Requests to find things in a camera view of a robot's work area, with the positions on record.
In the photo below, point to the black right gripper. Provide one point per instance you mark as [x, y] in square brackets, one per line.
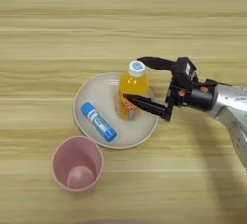
[199, 97]

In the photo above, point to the orange juice bottle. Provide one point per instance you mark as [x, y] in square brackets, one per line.
[131, 84]

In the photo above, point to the pink plastic cup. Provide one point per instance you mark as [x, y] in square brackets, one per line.
[77, 157]

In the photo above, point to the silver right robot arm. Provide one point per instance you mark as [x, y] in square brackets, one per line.
[234, 105]

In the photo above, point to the small black box white label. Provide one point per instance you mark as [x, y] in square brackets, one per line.
[185, 71]

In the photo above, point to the beige round plate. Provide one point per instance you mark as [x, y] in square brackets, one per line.
[96, 92]

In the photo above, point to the blue glue stick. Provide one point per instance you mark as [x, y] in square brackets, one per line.
[98, 122]

